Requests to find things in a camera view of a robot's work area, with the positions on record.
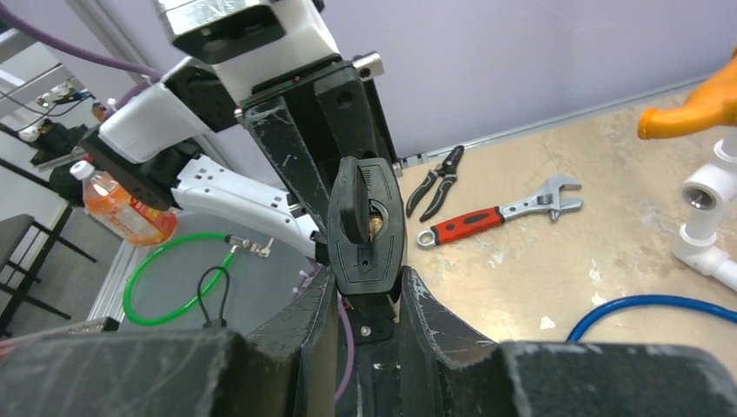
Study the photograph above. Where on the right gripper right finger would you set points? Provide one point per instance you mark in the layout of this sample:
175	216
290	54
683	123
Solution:
449	369

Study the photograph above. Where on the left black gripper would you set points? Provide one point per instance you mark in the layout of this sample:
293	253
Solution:
310	118

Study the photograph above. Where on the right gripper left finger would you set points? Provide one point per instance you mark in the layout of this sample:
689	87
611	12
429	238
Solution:
286	367

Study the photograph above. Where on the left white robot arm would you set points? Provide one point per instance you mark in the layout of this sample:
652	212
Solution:
148	148

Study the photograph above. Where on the orange drink bottle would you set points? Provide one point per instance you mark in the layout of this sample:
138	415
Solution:
107	201

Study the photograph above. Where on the black chair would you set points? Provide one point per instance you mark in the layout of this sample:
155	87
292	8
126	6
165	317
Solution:
25	245

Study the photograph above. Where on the orange brass valve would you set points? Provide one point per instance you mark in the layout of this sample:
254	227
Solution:
711	104

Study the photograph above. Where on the small black cable padlock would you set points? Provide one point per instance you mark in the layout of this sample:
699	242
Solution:
213	299

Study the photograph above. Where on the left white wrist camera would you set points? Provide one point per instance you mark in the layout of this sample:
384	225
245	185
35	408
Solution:
248	42

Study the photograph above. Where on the green cable lock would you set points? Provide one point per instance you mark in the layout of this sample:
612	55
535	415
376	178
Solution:
178	276

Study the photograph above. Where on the red handled adjustable wrench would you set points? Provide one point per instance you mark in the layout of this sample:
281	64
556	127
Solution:
546	199

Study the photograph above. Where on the white PVC pipe frame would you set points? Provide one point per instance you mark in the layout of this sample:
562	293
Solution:
707	193

